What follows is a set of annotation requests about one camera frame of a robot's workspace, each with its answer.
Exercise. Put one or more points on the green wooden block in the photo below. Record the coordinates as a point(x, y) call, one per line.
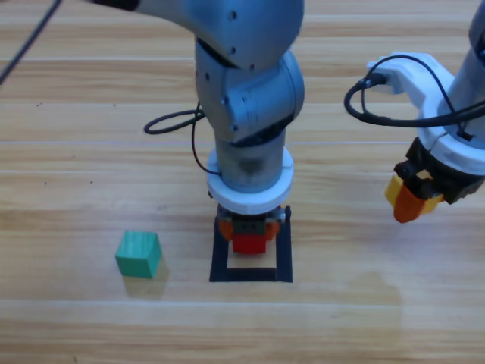
point(136, 258)

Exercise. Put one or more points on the red wooden block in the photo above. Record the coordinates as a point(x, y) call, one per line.
point(248, 244)

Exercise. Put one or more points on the yellow wooden block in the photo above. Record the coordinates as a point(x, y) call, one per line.
point(392, 189)

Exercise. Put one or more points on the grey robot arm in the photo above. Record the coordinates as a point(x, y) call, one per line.
point(246, 95)
point(473, 57)

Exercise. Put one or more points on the black tape square outline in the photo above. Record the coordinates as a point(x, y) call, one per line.
point(284, 258)

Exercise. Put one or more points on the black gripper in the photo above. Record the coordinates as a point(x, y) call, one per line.
point(248, 225)
point(451, 186)

